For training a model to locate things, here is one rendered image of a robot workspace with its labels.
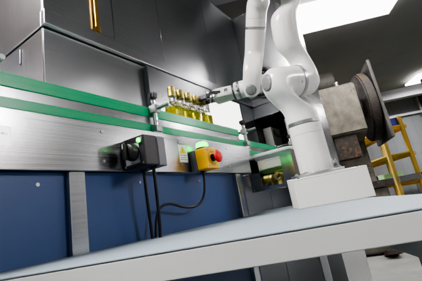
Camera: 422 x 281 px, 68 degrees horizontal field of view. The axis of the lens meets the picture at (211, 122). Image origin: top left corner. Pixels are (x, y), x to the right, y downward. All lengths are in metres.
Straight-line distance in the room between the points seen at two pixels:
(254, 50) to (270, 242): 1.12
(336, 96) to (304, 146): 3.34
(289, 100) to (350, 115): 3.29
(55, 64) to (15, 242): 0.69
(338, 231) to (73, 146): 0.58
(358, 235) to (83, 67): 1.11
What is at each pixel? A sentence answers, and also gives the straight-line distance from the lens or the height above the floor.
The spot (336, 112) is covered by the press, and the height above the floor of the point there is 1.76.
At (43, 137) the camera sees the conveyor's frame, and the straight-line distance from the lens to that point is 0.74.
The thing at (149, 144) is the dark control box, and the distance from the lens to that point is 0.81.
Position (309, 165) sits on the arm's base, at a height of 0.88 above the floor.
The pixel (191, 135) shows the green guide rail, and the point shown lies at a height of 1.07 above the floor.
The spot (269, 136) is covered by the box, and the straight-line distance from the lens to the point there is 2.48.
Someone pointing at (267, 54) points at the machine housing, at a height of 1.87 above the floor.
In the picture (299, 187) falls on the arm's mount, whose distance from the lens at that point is 1.08.
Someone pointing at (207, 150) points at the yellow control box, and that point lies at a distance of 1.03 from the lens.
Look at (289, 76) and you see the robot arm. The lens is 1.19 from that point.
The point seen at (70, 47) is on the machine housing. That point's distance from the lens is 1.31.
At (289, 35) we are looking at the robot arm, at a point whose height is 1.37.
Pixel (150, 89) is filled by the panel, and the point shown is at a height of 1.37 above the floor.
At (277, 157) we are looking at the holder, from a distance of 1.44.
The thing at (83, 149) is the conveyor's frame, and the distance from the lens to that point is 0.79.
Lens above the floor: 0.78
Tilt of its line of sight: 16 degrees up
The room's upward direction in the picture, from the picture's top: 10 degrees counter-clockwise
